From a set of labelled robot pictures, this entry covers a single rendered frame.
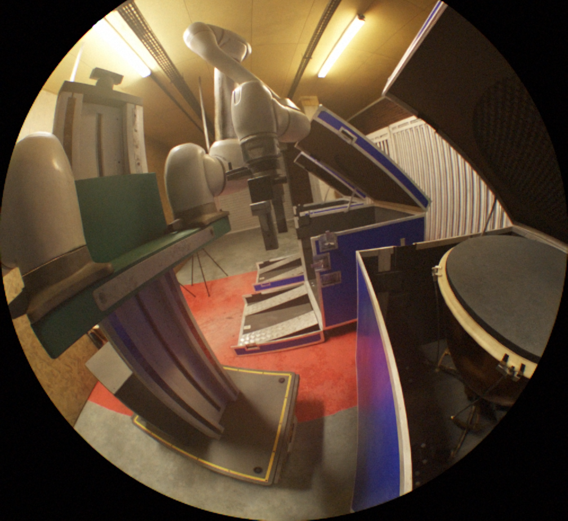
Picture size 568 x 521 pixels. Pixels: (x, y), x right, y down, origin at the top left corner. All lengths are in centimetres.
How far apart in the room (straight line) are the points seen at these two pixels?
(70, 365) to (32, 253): 213
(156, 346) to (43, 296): 50
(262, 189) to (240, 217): 676
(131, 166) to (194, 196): 25
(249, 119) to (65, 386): 248
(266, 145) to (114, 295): 41
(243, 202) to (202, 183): 649
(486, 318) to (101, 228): 93
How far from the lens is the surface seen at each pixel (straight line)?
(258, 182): 38
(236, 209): 711
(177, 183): 60
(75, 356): 246
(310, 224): 208
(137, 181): 63
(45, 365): 231
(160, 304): 74
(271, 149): 42
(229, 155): 70
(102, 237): 53
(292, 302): 212
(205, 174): 62
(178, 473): 158
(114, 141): 74
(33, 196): 35
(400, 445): 38
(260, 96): 45
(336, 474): 130
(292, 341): 165
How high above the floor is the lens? 130
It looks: 15 degrees down
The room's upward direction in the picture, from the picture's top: 11 degrees counter-clockwise
